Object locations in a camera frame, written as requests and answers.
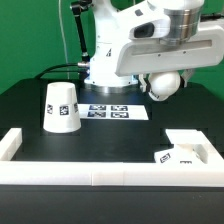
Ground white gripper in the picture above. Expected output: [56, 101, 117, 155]
[114, 21, 224, 93]

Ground white lamp bulb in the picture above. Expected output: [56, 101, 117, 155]
[149, 71, 181, 101]

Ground white lamp base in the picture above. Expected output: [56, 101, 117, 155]
[154, 129, 208, 165]

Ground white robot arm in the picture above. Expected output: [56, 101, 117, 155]
[86, 0, 224, 100]

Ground white lamp shade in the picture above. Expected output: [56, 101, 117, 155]
[43, 82, 81, 133]

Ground white marker sheet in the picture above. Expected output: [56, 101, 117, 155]
[79, 104, 148, 120]

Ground white U-shaped fence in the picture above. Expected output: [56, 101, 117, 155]
[0, 128, 224, 187]

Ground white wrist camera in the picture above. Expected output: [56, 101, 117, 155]
[128, 15, 171, 40]

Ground white hanging cable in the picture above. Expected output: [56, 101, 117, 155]
[58, 0, 71, 80]

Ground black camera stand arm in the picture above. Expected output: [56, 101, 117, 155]
[70, 0, 92, 62]

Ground black cable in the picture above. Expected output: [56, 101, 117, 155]
[34, 61, 91, 80]

